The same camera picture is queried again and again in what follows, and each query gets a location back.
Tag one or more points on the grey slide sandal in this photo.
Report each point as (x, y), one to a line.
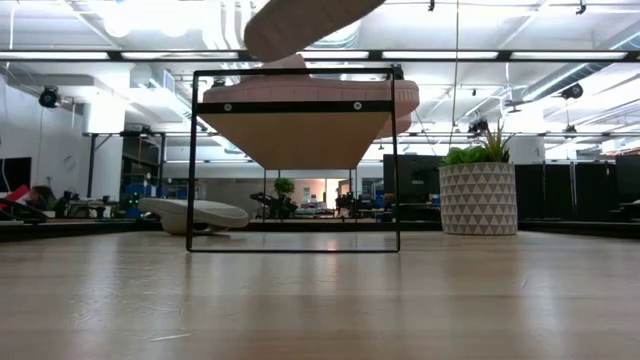
(300, 27)
(220, 215)

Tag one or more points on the small background green plant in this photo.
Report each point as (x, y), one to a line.
(284, 187)

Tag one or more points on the black monitor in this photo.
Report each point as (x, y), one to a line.
(412, 175)

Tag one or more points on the black ceiling spotlight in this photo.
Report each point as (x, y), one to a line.
(478, 126)
(48, 96)
(398, 72)
(572, 91)

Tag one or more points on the green plant in patterned pot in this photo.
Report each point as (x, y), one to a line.
(477, 200)

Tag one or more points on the black storage rack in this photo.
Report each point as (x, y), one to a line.
(142, 165)

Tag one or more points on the black overhead rig bar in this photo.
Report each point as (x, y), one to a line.
(450, 55)

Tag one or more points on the black office partition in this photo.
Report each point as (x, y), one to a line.
(560, 190)

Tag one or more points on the wooden shelf with black frame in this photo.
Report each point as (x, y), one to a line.
(300, 140)

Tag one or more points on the black wall screen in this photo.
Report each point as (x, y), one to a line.
(15, 175)

